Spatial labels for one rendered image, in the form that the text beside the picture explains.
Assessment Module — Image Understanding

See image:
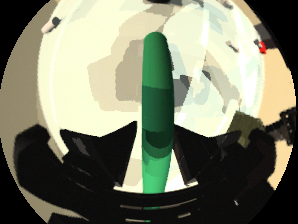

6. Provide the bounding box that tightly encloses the green cylindrical tube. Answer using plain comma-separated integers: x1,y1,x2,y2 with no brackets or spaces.
141,31,174,193

